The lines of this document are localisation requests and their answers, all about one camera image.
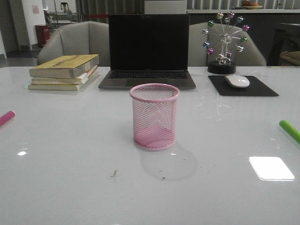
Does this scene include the pink mesh pen holder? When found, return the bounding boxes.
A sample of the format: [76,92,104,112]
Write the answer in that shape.
[129,83,180,150]

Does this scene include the green marker pen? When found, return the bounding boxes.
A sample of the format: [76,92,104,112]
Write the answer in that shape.
[279,120,300,143]

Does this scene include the white computer mouse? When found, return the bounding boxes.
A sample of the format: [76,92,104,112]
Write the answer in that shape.
[225,75,250,88]

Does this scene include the black mouse pad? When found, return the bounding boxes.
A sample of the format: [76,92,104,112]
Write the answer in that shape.
[208,75,279,97]

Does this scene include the ferris wheel desk ornament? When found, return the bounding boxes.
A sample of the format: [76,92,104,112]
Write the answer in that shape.
[202,11,250,75]

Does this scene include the cream book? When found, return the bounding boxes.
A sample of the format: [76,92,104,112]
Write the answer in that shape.
[31,66,98,84]
[27,72,99,91]

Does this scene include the fruit bowl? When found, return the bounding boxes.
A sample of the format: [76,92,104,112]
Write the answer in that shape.
[241,0,263,9]

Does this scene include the left grey armchair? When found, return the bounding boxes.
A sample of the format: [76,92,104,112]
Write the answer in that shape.
[37,21,110,67]

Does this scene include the bottom cream book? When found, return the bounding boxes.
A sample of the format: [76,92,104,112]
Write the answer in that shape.
[27,72,99,91]

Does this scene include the right grey armchair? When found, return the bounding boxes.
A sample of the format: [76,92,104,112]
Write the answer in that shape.
[188,22,267,67]

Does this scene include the grey armchair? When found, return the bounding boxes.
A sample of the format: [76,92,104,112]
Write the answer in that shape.
[37,21,110,67]
[188,22,267,67]

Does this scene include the red bin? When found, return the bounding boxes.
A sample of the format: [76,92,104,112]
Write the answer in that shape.
[35,25,50,47]

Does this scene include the pink marker pen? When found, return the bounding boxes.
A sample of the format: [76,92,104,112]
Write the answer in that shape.
[0,111,15,126]

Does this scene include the top yellow book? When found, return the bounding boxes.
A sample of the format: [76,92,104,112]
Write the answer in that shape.
[29,54,99,79]

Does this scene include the grey open laptop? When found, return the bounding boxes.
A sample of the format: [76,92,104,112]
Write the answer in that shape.
[98,14,196,90]

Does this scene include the middle cream book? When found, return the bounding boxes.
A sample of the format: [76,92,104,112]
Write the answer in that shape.
[31,66,98,84]

